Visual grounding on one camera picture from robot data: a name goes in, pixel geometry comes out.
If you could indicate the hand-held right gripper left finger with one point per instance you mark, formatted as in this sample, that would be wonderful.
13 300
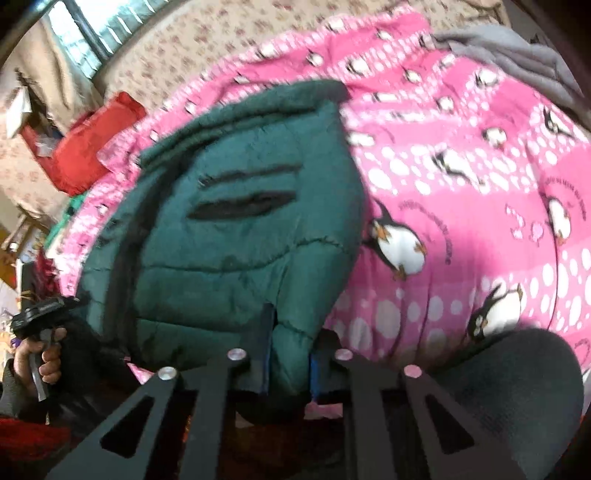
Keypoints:
265 350

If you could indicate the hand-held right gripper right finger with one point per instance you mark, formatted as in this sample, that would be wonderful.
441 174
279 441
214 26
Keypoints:
316 374

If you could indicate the dark green puffer jacket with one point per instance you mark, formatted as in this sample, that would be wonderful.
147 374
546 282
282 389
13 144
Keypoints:
240 221

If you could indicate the person's left forearm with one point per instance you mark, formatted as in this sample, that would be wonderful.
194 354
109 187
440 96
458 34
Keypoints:
14 392

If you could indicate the person's left hand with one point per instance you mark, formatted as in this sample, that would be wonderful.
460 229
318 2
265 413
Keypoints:
48 362

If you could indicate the dark red cloth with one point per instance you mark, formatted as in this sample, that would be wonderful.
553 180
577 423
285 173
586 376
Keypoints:
48 277

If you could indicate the bright green cloth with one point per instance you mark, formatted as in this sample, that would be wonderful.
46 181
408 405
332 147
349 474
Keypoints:
69 217

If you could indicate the red knit cloth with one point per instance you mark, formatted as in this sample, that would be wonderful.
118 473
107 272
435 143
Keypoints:
32 436

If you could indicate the red ruffled cushion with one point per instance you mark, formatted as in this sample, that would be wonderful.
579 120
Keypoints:
97 143

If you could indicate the white paper bag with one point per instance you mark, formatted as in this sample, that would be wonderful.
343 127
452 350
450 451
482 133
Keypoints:
18 113

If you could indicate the pink penguin print blanket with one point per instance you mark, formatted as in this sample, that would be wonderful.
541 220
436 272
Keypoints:
461 194

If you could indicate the beige curtain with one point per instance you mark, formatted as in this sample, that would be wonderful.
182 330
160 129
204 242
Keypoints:
46 74

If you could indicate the dark framed window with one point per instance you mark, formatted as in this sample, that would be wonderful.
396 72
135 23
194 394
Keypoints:
92 27

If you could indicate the floral bed sheet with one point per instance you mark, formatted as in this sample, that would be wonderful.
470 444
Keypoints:
207 41

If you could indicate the grey garment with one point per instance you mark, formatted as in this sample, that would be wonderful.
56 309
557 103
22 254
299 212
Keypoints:
512 60

